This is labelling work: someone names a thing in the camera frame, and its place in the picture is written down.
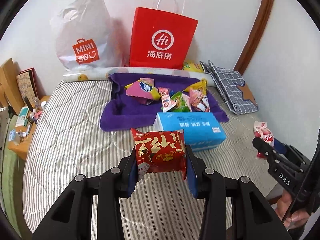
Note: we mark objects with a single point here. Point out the red white jelly packet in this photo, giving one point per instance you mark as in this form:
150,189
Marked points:
263,140

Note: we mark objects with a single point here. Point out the green snack packet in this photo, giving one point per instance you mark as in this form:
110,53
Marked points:
181,103

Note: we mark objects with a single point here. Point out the yellow bag behind roll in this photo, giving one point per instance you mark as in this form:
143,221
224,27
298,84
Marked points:
193,67

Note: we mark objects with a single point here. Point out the purple towel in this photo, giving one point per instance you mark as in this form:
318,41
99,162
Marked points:
123,112

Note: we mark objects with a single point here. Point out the fruit print rolled mat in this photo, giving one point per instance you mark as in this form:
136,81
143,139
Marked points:
104,73

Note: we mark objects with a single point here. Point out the pink cartoon snack packet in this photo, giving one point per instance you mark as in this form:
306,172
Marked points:
199,101

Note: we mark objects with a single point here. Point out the brown patterned box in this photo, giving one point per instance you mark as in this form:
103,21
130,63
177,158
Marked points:
27,84

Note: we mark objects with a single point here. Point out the brown wooden door frame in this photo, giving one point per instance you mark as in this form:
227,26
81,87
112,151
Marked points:
255,36

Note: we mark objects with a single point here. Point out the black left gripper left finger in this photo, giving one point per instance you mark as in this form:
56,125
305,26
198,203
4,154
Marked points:
70,216

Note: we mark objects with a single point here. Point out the long strawberry bear snack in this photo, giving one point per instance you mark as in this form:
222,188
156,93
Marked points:
167,103

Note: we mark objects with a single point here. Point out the magenta yellow snack packet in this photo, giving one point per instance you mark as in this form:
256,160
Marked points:
143,90

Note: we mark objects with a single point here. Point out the red gold snack packet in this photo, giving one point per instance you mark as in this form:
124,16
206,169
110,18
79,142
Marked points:
160,151

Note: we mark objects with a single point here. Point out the white Miniso plastic bag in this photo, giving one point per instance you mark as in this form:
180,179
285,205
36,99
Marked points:
86,36

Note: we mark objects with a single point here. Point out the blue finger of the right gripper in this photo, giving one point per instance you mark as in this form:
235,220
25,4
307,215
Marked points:
279,147

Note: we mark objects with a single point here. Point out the red Haidilao paper bag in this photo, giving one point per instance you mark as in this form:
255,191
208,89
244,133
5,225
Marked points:
160,39

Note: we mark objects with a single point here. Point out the blue tissue pack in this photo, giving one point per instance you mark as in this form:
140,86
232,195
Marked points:
201,130

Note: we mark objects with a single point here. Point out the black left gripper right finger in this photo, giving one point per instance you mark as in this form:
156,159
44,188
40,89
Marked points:
252,215

